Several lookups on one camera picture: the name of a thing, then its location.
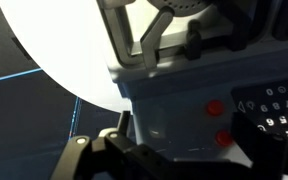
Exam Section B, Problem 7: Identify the bottom orange button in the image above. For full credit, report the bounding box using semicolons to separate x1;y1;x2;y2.
206;100;224;116

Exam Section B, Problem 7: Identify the black keypad control panel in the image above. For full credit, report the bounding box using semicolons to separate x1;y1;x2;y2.
231;79;288;139

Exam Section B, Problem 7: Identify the grey toy stove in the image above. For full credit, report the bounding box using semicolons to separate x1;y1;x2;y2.
96;0;288;169

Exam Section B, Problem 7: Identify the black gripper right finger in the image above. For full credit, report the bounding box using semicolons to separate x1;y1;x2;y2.
231;112;288;180

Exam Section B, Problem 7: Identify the orange button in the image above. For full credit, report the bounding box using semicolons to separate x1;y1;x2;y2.
206;100;224;116
215;130;233;147

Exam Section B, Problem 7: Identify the top orange button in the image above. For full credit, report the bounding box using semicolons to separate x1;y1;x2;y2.
215;130;233;147

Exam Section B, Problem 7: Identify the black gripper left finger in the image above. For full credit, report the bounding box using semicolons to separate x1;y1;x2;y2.
50;111;251;180

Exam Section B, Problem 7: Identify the round white table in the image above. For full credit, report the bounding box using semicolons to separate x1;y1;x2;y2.
0;0;172;114

